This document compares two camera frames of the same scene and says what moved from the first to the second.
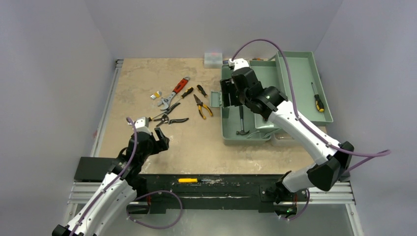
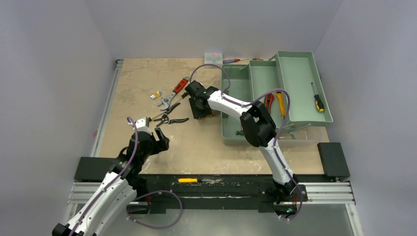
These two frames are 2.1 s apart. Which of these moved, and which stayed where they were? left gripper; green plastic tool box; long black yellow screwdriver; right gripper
Moved: right gripper
Stayed: long black yellow screwdriver; left gripper; green plastic tool box
